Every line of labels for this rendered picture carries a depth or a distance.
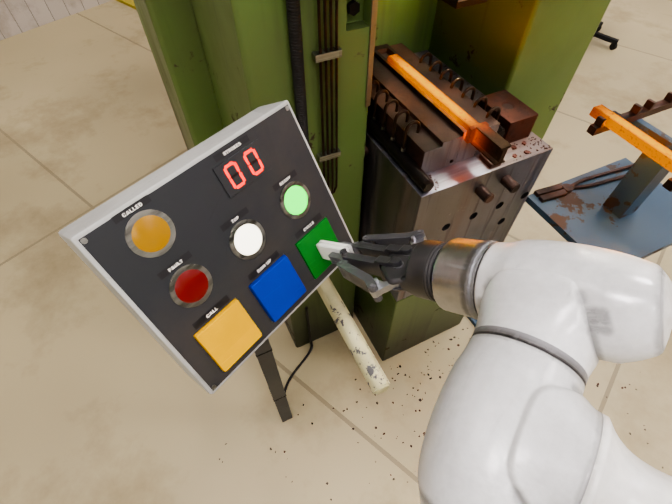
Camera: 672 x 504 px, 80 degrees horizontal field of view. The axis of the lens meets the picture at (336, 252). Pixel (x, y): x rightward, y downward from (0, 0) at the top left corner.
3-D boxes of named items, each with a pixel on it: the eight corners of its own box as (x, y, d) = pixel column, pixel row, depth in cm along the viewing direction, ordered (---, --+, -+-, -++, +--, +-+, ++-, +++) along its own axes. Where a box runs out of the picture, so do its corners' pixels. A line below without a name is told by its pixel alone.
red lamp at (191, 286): (216, 297, 53) (208, 279, 50) (181, 310, 52) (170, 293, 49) (210, 279, 55) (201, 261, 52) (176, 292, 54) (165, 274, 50)
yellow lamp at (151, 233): (179, 247, 49) (167, 224, 46) (140, 260, 48) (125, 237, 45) (173, 230, 51) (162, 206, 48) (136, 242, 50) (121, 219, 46)
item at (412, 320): (460, 324, 169) (495, 258, 132) (382, 362, 159) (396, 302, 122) (392, 232, 200) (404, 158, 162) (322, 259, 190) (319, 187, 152)
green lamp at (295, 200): (314, 211, 63) (313, 191, 59) (286, 221, 62) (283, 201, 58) (306, 198, 65) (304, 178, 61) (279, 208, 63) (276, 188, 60)
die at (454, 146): (490, 150, 96) (501, 119, 89) (419, 175, 91) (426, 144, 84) (398, 69, 119) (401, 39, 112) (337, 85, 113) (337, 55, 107)
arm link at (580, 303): (498, 214, 43) (446, 316, 39) (687, 225, 32) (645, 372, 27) (523, 272, 49) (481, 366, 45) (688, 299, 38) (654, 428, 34)
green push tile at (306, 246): (344, 252, 70) (327, 217, 66) (316, 280, 66) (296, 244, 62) (337, 250, 71) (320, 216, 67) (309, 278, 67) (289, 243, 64)
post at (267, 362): (292, 417, 146) (231, 219, 60) (282, 422, 145) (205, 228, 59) (288, 407, 148) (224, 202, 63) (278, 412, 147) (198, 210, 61)
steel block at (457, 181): (495, 257, 132) (554, 148, 96) (396, 302, 122) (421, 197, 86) (404, 158, 162) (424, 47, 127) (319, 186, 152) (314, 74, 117)
